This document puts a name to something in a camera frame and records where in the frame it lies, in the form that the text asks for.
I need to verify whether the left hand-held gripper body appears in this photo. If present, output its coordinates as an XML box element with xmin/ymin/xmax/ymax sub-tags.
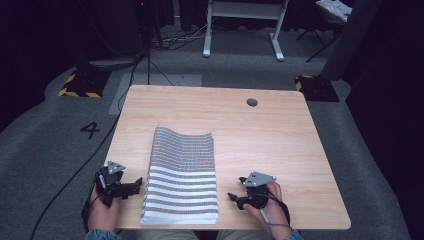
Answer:
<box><xmin>94</xmin><ymin>160</ymin><xmax>135</xmax><ymax>208</ymax></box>

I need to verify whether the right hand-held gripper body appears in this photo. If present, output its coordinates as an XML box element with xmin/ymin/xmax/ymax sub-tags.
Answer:
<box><xmin>242</xmin><ymin>171</ymin><xmax>278</xmax><ymax>211</ymax></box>

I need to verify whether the stack of striped placemats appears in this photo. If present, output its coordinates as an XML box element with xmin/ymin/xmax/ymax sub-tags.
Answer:
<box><xmin>139</xmin><ymin>126</ymin><xmax>220</xmax><ymax>225</ymax></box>

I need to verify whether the person's right hand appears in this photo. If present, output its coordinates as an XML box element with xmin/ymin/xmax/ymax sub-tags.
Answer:
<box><xmin>242</xmin><ymin>181</ymin><xmax>292</xmax><ymax>236</ymax></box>

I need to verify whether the person's left hand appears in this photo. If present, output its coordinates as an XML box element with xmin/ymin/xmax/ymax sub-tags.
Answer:
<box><xmin>87</xmin><ymin>185</ymin><xmax>121</xmax><ymax>232</ymax></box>

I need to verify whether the black yellow striped stand base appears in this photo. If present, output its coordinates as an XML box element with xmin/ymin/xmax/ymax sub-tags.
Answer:
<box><xmin>294</xmin><ymin>74</ymin><xmax>341</xmax><ymax>103</ymax></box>
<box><xmin>57</xmin><ymin>67</ymin><xmax>112</xmax><ymax>99</ymax></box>

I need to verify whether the black equipment stand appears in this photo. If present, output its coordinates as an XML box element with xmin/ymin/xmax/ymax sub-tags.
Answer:
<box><xmin>132</xmin><ymin>0</ymin><xmax>165</xmax><ymax>86</ymax></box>

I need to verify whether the black folding chair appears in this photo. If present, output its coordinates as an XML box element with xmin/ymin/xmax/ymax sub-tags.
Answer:
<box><xmin>295</xmin><ymin>0</ymin><xmax>355</xmax><ymax>64</ymax></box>

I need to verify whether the grey curtain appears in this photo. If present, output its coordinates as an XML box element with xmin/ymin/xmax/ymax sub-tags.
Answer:
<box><xmin>320</xmin><ymin>0</ymin><xmax>383</xmax><ymax>81</ymax></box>

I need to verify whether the white cloth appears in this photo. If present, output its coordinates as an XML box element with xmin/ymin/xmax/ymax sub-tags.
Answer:
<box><xmin>315</xmin><ymin>0</ymin><xmax>353</xmax><ymax>23</ymax></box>

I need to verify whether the grey right gripper cable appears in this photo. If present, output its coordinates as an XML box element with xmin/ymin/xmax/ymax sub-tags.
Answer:
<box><xmin>259</xmin><ymin>207</ymin><xmax>294</xmax><ymax>232</ymax></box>

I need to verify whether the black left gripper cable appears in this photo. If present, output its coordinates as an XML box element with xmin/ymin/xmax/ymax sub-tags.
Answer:
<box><xmin>81</xmin><ymin>171</ymin><xmax>102</xmax><ymax>232</ymax></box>

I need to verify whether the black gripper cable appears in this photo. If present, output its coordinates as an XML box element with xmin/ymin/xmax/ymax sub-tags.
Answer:
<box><xmin>81</xmin><ymin>171</ymin><xmax>102</xmax><ymax>232</ymax></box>
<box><xmin>265</xmin><ymin>193</ymin><xmax>292</xmax><ymax>225</ymax></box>

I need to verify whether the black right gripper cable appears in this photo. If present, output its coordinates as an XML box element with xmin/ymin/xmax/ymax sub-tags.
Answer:
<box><xmin>265</xmin><ymin>193</ymin><xmax>292</xmax><ymax>225</ymax></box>

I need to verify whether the long black floor cable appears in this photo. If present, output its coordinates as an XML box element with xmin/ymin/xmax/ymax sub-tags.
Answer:
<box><xmin>29</xmin><ymin>49</ymin><xmax>148</xmax><ymax>240</ymax></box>

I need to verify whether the bundle of floor cables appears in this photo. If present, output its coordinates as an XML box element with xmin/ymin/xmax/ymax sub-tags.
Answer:
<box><xmin>149</xmin><ymin>16</ymin><xmax>219</xmax><ymax>52</ymax></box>

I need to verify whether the white desk frame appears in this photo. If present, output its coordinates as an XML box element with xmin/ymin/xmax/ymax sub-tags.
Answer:
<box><xmin>202</xmin><ymin>0</ymin><xmax>291</xmax><ymax>62</ymax></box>

